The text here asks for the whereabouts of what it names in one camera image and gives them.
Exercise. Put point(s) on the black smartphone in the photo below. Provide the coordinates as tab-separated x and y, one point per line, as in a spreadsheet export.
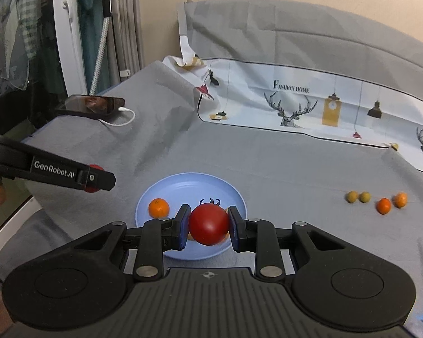
91	105

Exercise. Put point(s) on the plaid hanging shirt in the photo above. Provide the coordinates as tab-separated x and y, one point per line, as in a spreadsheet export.
24	14

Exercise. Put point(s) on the white deer-print cloth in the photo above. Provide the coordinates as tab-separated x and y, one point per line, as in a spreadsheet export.
261	109

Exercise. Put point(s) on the small white clip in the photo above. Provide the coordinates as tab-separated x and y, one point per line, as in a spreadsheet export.
125	73

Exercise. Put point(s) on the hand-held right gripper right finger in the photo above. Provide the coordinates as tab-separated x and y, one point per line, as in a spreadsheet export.
234	229

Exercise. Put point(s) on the small red tomato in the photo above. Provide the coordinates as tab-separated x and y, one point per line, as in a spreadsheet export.
96	167
208	225

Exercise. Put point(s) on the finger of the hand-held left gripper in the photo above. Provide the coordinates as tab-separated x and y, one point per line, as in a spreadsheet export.
98	180

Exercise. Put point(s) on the plastic-wrapped mandarin orange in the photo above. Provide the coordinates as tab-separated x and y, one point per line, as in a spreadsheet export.
400	200

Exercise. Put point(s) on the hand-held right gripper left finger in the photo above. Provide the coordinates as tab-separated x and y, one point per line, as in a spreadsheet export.
183	225

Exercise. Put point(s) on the blue round plate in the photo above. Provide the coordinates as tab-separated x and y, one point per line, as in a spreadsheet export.
183	190

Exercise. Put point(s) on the white frame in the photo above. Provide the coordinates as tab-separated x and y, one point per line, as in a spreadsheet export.
68	42

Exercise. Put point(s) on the grey curtain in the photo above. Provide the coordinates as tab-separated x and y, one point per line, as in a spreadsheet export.
128	24

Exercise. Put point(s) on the teal hanging cloth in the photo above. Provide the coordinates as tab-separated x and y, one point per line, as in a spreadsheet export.
88	42

